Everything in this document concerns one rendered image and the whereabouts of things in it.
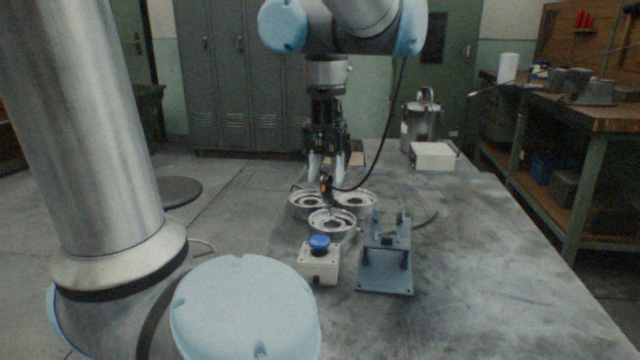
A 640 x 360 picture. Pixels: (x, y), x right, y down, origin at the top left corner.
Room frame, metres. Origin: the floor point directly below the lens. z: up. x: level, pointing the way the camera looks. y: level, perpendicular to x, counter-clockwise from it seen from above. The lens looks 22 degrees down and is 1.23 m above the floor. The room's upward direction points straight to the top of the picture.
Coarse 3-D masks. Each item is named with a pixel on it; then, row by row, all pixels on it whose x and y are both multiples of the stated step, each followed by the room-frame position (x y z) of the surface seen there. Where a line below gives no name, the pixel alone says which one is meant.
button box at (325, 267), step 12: (300, 252) 0.61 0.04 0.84; (312, 252) 0.60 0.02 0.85; (324, 252) 0.60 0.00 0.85; (336, 252) 0.61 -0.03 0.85; (300, 264) 0.58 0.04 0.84; (312, 264) 0.57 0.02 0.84; (324, 264) 0.57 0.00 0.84; (336, 264) 0.57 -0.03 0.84; (312, 276) 0.57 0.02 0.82; (324, 276) 0.57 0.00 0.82; (336, 276) 0.57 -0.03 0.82
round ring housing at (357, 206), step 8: (352, 192) 0.91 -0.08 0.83; (360, 192) 0.91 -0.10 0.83; (368, 192) 0.90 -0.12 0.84; (336, 200) 0.84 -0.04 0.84; (344, 200) 0.87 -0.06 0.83; (352, 200) 0.88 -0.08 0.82; (360, 200) 0.88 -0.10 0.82; (336, 208) 0.84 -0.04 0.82; (344, 208) 0.82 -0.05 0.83; (352, 208) 0.81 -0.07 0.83; (360, 208) 0.81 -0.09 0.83; (368, 208) 0.82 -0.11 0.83; (360, 216) 0.82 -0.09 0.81
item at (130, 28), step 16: (112, 0) 4.27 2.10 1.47; (128, 0) 4.25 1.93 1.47; (144, 0) 4.22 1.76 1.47; (128, 16) 4.26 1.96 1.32; (144, 16) 4.22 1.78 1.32; (128, 32) 4.26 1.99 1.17; (144, 32) 4.24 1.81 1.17; (128, 48) 4.26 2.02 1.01; (144, 48) 4.24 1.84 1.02; (128, 64) 4.27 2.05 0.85; (144, 64) 4.25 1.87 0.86; (144, 80) 4.25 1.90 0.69; (160, 112) 4.22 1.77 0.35; (160, 128) 4.23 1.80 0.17
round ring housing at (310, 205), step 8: (296, 192) 0.89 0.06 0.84; (304, 192) 0.91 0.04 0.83; (312, 192) 0.91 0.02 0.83; (304, 200) 0.87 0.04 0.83; (312, 200) 0.88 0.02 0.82; (320, 200) 0.87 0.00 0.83; (296, 208) 0.82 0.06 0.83; (304, 208) 0.81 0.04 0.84; (312, 208) 0.81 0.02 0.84; (320, 208) 0.81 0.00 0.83; (296, 216) 0.83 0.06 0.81; (304, 216) 0.81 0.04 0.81
